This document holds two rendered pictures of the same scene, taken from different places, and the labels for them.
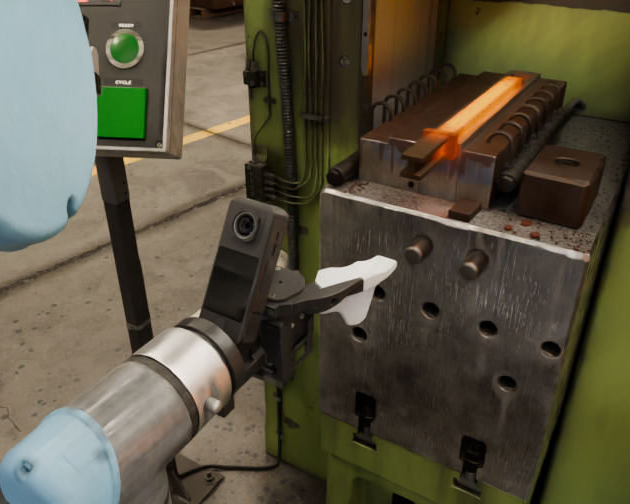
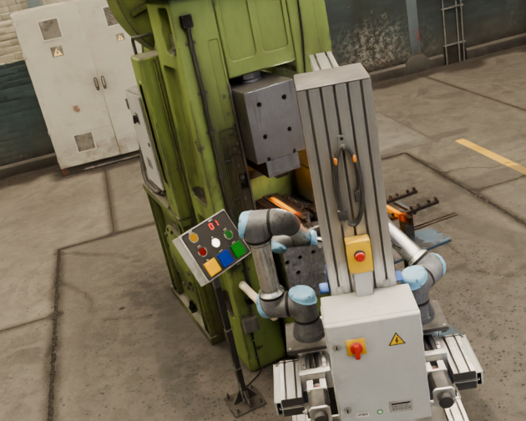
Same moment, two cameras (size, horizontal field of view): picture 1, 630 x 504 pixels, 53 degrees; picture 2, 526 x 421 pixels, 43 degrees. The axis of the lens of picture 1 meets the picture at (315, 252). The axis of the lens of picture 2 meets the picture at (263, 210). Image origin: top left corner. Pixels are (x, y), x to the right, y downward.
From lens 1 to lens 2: 3.18 m
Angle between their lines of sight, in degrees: 46
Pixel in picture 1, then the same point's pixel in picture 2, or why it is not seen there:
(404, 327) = (308, 261)
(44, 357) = not seen: outside the picture
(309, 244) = (251, 272)
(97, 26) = (219, 232)
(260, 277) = not seen: hidden behind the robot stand
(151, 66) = (235, 235)
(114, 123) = (239, 252)
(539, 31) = (260, 183)
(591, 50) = (274, 182)
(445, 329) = (317, 254)
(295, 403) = (259, 337)
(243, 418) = (230, 375)
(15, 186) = not seen: hidden behind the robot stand
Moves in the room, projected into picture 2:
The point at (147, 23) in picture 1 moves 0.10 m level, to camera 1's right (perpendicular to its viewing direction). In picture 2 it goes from (228, 225) to (239, 217)
